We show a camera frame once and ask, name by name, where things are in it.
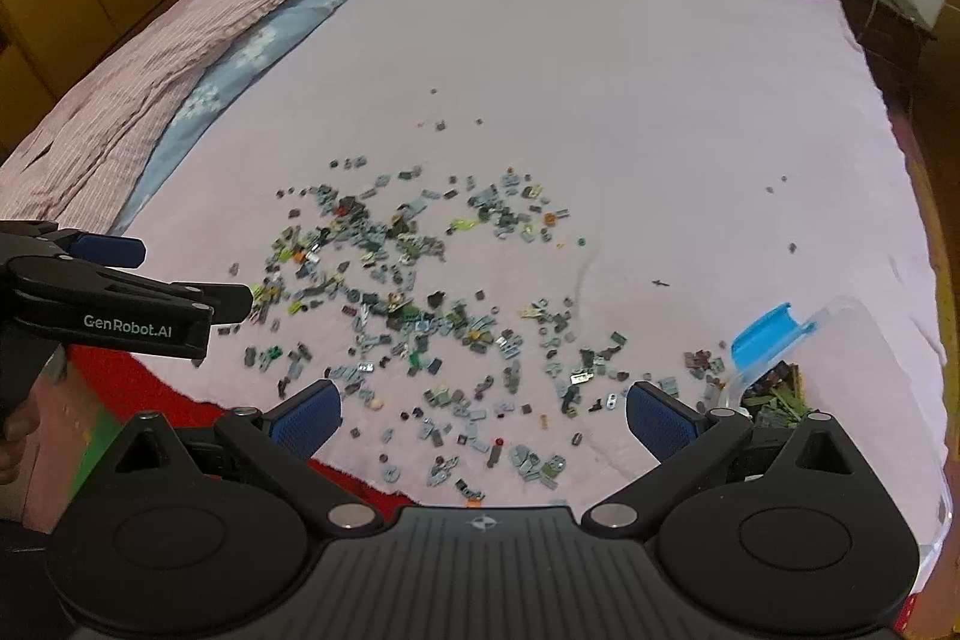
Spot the pink checked quilt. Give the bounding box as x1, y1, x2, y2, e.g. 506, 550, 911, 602
2, 0, 288, 232

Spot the red mat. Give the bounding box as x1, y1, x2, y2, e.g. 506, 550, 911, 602
67, 346, 413, 520

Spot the blue box lid clip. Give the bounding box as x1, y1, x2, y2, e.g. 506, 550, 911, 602
731, 302, 817, 372

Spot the lime green brick piece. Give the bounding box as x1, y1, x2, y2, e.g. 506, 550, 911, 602
449, 218, 480, 232

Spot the wooden bedside table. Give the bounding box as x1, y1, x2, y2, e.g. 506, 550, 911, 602
839, 0, 935, 109

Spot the blue floral blanket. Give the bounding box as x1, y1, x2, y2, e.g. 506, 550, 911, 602
109, 0, 347, 234

